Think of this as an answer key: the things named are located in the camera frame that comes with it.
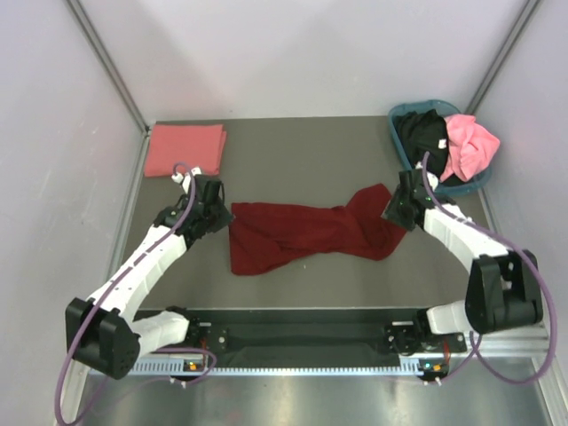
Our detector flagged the dark red t-shirt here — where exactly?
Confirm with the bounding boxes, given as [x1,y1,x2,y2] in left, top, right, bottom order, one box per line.
[229,184,406,276]

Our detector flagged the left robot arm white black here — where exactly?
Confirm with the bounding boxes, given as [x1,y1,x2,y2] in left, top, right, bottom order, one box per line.
[65,172,233,380]

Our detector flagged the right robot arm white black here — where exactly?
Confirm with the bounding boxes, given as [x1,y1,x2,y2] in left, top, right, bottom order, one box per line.
[382,170,543,351]

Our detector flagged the teal plastic basket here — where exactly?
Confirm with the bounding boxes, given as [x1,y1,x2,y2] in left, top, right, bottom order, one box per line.
[388,99,492,197]

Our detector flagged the folded coral red t-shirt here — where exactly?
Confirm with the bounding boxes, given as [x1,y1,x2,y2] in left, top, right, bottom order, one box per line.
[144,124,227,178]

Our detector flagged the black t-shirt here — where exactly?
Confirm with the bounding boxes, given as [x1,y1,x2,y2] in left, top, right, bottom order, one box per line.
[393,109,449,181]

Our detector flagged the pink t-shirt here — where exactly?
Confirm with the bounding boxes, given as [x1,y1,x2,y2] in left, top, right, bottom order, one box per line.
[440,114,501,182]

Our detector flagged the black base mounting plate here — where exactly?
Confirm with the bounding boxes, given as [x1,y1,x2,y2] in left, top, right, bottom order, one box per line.
[132,308,467,368]

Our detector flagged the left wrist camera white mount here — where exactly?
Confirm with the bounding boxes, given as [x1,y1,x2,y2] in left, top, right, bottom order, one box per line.
[171,167,202,185]

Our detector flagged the grey slotted cable duct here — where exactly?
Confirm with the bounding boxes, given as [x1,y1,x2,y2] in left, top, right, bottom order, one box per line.
[129,357,449,377]

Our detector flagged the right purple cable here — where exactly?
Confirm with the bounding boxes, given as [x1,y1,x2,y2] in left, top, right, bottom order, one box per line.
[421,151,558,386]

